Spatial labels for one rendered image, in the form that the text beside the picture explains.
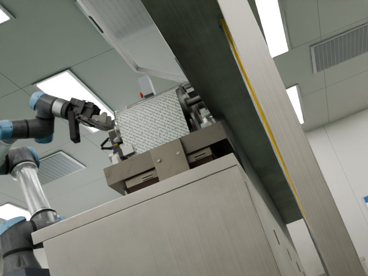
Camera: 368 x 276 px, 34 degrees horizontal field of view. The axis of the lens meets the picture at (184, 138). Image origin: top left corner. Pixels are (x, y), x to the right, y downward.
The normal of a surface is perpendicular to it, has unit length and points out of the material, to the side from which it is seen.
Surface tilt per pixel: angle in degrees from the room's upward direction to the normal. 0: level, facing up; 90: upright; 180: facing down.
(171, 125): 90
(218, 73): 180
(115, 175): 90
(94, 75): 180
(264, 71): 90
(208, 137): 90
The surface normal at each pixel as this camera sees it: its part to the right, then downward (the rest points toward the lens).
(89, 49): 0.30, 0.88
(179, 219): -0.25, -0.30
